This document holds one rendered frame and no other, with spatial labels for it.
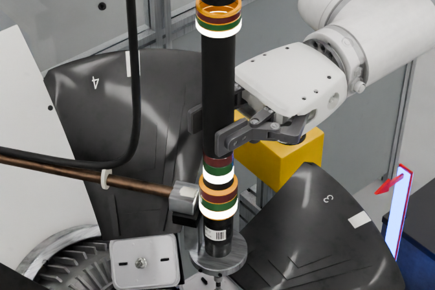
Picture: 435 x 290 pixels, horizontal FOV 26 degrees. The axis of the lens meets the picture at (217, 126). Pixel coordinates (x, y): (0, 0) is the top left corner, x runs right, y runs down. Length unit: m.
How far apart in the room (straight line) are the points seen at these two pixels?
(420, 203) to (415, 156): 1.47
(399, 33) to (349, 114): 1.54
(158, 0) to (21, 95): 0.61
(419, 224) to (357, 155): 1.17
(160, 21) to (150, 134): 0.79
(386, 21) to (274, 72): 0.15
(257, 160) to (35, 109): 0.43
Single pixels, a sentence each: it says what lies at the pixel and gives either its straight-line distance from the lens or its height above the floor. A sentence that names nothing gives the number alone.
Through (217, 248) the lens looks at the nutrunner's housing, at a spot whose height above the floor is 1.29.
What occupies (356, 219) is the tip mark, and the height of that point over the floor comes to 1.17.
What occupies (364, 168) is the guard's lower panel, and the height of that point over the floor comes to 0.14.
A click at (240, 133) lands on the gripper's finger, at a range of 0.97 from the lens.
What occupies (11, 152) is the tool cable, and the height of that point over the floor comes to 1.37.
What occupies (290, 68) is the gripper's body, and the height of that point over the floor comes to 1.50.
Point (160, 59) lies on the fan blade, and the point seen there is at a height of 1.42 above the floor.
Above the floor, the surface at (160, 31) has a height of 1.00.
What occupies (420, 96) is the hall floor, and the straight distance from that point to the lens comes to 3.37.
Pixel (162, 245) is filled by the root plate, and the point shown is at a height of 1.27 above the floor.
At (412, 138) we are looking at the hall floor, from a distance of 3.20.
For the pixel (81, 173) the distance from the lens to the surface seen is 1.11.
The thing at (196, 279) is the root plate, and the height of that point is 1.19.
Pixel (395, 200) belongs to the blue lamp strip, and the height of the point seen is 1.12.
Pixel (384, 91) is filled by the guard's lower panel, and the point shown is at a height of 0.42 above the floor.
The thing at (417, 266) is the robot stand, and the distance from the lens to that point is 1.65.
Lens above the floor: 2.14
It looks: 42 degrees down
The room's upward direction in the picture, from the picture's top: straight up
